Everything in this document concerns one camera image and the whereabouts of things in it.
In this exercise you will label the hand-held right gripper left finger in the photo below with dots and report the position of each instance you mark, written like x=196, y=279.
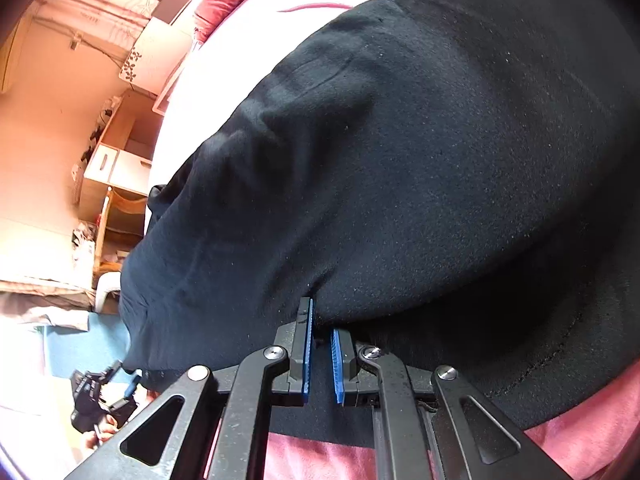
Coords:
x=306, y=355

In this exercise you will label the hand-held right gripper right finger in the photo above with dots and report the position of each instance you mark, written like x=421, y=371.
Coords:
x=339, y=367

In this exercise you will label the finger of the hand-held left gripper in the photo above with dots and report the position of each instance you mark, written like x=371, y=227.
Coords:
x=132, y=385
x=112, y=370

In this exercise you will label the black pants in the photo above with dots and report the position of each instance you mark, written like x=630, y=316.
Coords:
x=400, y=160

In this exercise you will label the person's left hand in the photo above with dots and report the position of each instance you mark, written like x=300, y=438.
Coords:
x=95, y=439

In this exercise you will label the blue floor mat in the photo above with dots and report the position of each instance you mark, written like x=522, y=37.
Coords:
x=85, y=345

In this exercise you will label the white plastic stool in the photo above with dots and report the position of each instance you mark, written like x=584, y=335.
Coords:
x=107, y=292

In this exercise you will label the beige curtain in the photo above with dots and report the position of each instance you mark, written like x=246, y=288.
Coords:
x=35, y=292

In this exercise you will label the white plastic bag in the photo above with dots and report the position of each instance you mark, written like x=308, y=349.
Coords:
x=84, y=245

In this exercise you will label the wooden chair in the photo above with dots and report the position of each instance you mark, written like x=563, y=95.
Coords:
x=107, y=230

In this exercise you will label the wooden desk with white drawers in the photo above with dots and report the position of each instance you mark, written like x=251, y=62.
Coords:
x=107, y=160

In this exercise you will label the white cube nightstand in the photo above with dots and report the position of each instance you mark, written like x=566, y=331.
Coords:
x=167, y=92

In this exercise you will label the pink bed sheet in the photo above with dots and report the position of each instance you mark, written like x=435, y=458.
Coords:
x=240, y=50

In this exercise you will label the white floral panel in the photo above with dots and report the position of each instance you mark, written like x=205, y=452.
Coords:
x=150, y=55

